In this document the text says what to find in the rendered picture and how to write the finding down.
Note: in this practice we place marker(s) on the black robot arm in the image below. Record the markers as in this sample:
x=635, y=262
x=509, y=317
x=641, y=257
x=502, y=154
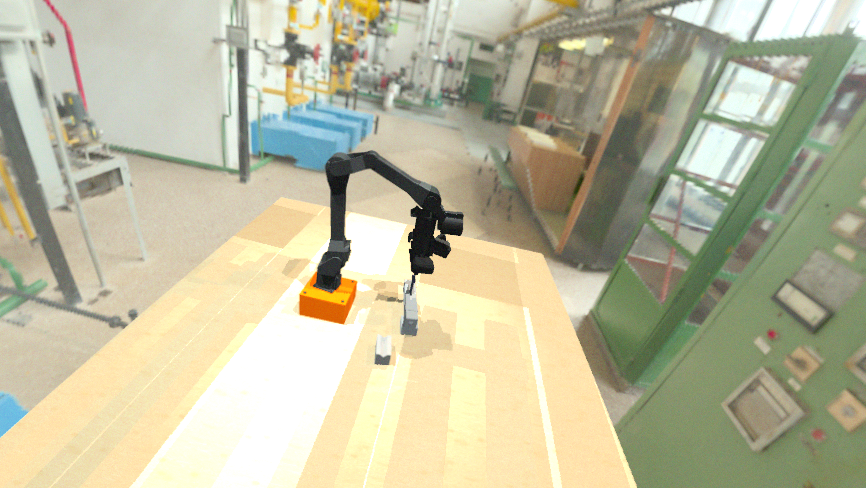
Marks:
x=338, y=170

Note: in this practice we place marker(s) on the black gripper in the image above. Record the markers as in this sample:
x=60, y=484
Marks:
x=419, y=259

